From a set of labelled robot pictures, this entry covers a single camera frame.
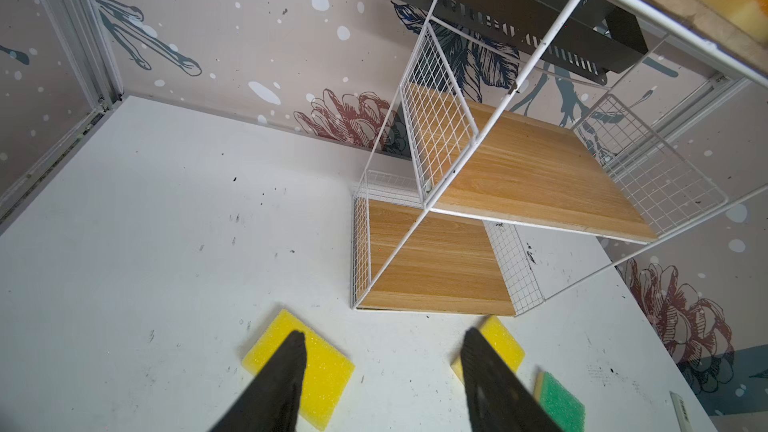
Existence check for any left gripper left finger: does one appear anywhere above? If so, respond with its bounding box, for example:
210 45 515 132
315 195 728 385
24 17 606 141
211 331 307 432

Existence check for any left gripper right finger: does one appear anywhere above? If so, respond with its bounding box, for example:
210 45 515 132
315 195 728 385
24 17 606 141
460 327 561 432

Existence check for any yellow sponge left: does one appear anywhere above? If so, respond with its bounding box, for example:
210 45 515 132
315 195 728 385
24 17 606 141
241 309 355 431

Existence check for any yellow sponge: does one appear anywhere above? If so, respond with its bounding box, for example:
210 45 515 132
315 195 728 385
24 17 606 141
475 316 525 373
241 309 355 431

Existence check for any yellow sponge right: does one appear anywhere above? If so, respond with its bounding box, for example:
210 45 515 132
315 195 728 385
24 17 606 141
475 316 525 373

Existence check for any light green sponge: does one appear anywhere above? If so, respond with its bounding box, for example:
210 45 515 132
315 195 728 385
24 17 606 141
534 371 586 432

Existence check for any clear tube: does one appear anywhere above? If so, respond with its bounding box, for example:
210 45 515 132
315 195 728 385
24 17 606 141
670 391 693 432

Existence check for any white wire wooden shelf unit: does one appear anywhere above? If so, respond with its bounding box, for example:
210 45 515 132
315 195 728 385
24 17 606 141
350 0 767 316

